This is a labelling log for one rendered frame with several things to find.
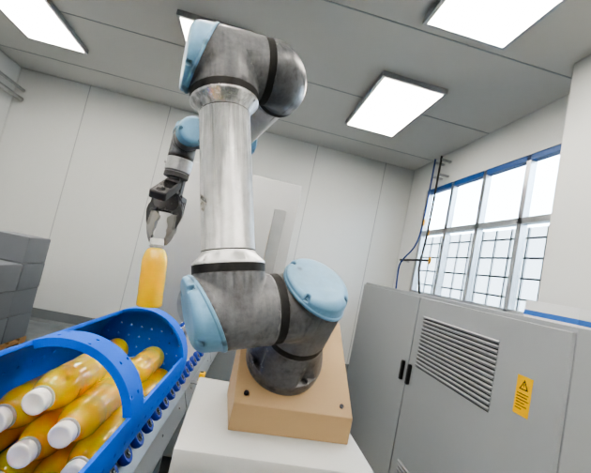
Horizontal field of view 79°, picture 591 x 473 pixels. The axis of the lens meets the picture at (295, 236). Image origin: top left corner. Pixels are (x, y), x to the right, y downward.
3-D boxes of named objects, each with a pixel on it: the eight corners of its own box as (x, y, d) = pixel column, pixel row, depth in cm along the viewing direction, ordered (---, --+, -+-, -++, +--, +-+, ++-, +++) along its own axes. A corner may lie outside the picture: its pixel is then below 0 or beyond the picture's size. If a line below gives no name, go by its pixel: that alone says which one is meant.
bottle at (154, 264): (134, 309, 96) (143, 240, 98) (135, 306, 103) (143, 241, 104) (162, 311, 99) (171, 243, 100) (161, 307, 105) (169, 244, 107)
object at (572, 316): (543, 319, 167) (545, 303, 168) (599, 332, 144) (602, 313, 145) (523, 315, 163) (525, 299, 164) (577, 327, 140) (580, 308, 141)
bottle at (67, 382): (70, 376, 77) (7, 414, 58) (83, 344, 77) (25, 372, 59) (101, 388, 77) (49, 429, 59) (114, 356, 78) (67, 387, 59)
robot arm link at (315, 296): (338, 352, 64) (369, 302, 56) (267, 362, 59) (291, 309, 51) (314, 301, 73) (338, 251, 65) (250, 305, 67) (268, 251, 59)
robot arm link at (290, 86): (332, 38, 66) (250, 128, 110) (277, 22, 61) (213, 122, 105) (333, 100, 65) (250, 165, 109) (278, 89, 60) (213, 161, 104)
